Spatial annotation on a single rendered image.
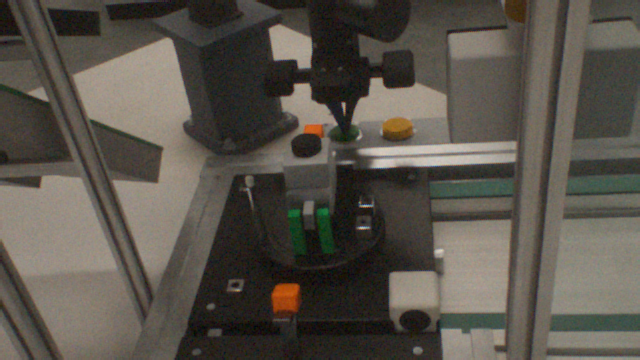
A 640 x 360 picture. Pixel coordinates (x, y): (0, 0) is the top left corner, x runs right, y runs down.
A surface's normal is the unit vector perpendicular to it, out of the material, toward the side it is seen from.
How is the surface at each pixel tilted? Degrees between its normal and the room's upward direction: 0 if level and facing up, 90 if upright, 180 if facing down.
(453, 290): 0
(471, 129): 90
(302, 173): 90
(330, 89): 108
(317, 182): 90
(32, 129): 90
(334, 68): 18
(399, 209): 0
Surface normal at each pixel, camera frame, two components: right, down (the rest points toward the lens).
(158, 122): -0.12, -0.80
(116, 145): 0.96, 0.07
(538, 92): -0.09, 0.60
